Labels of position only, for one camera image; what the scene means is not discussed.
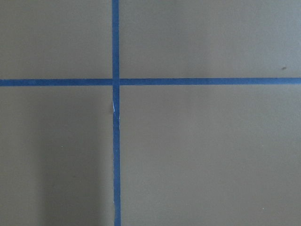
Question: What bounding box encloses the brown paper table cover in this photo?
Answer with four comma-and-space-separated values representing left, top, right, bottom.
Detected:
0, 0, 301, 226

